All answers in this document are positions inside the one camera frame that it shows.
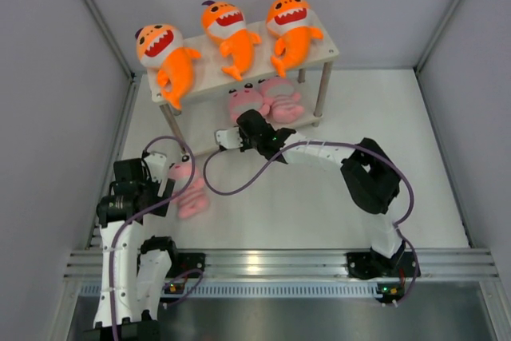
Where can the pink striped plush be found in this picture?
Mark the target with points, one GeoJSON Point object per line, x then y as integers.
{"type": "Point", "coordinates": [282, 97]}
{"type": "Point", "coordinates": [194, 199]}
{"type": "Point", "coordinates": [246, 98]}

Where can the orange shark plush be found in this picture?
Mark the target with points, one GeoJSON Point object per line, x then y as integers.
{"type": "Point", "coordinates": [290, 23]}
{"type": "Point", "coordinates": [224, 23]}
{"type": "Point", "coordinates": [161, 47]}

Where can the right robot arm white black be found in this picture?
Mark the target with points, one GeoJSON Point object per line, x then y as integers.
{"type": "Point", "coordinates": [367, 173]}

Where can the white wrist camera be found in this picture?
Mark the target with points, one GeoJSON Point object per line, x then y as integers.
{"type": "Point", "coordinates": [229, 139]}
{"type": "Point", "coordinates": [157, 163]}

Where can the aluminium front rail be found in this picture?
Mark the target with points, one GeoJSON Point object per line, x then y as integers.
{"type": "Point", "coordinates": [438, 265]}

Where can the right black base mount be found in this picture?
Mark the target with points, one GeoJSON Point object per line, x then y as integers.
{"type": "Point", "coordinates": [370, 265]}

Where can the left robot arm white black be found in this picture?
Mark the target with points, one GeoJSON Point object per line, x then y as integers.
{"type": "Point", "coordinates": [134, 266]}

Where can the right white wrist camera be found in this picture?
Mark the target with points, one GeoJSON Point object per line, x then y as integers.
{"type": "Point", "coordinates": [229, 139]}

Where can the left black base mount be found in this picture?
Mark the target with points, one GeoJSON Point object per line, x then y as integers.
{"type": "Point", "coordinates": [186, 261]}

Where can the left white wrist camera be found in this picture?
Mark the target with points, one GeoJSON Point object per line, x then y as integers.
{"type": "Point", "coordinates": [157, 163]}

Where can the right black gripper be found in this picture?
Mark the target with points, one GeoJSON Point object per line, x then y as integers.
{"type": "Point", "coordinates": [245, 144]}

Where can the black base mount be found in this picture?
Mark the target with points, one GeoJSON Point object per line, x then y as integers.
{"type": "Point", "coordinates": [370, 265]}
{"type": "Point", "coordinates": [186, 261]}

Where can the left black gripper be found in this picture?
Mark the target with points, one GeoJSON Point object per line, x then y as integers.
{"type": "Point", "coordinates": [155, 186]}

